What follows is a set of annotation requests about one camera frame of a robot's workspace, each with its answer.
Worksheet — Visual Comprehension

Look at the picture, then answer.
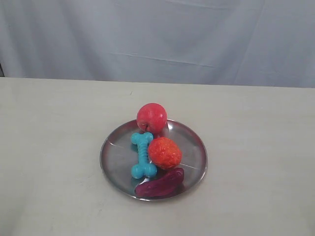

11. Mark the round stainless steel plate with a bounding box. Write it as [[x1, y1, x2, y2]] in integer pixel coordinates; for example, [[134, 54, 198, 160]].
[[100, 119, 208, 202]]

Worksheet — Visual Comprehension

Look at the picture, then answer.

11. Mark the teal toy bone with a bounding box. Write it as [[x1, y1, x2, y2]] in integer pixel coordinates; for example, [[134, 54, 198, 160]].
[[130, 132, 157, 179]]

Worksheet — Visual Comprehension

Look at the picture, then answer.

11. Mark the purple toy sweet potato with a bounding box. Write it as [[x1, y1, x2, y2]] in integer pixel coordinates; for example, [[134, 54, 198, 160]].
[[135, 168, 185, 198]]

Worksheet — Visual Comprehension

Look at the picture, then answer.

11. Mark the white backdrop cloth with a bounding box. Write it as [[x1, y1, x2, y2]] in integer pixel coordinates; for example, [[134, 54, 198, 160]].
[[0, 0, 315, 88]]

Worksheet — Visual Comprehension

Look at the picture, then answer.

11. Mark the red apple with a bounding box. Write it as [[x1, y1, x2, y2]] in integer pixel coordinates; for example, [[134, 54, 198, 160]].
[[136, 103, 167, 134]]

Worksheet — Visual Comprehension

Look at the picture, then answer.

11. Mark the orange-red toy strawberry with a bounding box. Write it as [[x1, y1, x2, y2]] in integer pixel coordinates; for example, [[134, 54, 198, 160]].
[[148, 137, 182, 170]]

